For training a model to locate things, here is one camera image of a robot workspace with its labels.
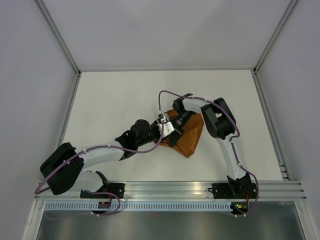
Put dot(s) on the aluminium mounting rail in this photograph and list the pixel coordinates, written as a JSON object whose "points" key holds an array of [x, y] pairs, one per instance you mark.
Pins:
{"points": [[204, 191]]}

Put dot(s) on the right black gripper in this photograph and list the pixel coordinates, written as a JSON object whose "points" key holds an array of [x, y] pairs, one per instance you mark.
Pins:
{"points": [[175, 135]]}

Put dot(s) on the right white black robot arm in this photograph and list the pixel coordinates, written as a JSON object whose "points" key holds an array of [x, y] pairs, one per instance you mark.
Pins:
{"points": [[222, 126]]}

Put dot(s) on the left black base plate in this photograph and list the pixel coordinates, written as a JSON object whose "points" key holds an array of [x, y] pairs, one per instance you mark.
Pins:
{"points": [[111, 191]]}

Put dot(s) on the left aluminium frame post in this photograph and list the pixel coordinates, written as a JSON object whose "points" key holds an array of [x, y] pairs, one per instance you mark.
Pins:
{"points": [[57, 35]]}

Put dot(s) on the orange-brown cloth napkin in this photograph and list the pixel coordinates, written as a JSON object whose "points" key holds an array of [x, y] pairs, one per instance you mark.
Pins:
{"points": [[188, 142]]}

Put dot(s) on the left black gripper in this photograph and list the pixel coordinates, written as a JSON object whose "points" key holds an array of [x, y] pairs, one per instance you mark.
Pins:
{"points": [[155, 125]]}

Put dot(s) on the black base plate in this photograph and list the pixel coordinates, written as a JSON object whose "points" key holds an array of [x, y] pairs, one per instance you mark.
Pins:
{"points": [[227, 191], [111, 191]]}

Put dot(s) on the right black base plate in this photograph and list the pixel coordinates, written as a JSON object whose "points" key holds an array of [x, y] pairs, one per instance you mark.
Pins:
{"points": [[227, 191]]}

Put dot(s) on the white slotted cable duct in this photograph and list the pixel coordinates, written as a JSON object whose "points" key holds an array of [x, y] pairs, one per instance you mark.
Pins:
{"points": [[149, 206]]}

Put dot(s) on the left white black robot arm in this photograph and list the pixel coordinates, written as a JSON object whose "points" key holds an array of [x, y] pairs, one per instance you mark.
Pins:
{"points": [[66, 169]]}

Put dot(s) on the aluminium frame post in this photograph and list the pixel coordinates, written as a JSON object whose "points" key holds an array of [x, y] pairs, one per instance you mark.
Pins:
{"points": [[275, 34], [57, 35]]}

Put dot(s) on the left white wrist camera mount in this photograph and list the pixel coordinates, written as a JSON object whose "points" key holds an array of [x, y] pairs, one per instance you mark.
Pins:
{"points": [[165, 125]]}

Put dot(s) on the right aluminium frame post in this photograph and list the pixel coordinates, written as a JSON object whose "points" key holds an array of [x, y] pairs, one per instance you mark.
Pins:
{"points": [[275, 34]]}

